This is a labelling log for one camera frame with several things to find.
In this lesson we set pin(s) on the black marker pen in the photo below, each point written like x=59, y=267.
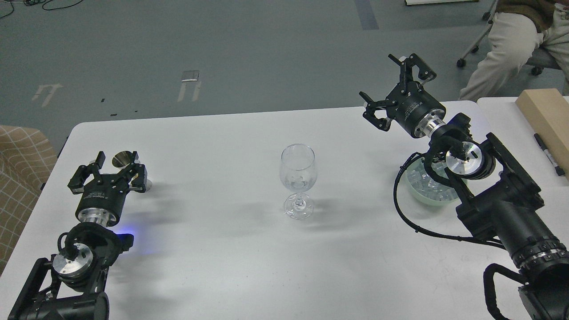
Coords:
x=559, y=171

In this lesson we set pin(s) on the silver floor plate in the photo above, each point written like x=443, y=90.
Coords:
x=190, y=76

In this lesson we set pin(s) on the steel cocktail jigger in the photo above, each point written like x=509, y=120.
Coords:
x=139, y=180

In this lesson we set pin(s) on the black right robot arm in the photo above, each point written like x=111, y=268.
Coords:
x=499, y=200

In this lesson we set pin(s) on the clear wine glass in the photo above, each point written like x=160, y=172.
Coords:
x=298, y=173

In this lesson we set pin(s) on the light wooden box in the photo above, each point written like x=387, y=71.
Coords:
x=547, y=111

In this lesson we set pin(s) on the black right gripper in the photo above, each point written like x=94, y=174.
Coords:
x=415, y=111

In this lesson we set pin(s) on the beige checkered chair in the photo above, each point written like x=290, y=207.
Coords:
x=27, y=159

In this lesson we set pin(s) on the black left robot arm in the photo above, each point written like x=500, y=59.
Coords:
x=70, y=285

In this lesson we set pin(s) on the green bowl of ice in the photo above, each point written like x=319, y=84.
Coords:
x=426, y=190

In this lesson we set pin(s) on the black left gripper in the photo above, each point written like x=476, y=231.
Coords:
x=102, y=201

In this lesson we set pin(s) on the seated person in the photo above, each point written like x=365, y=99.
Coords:
x=520, y=27

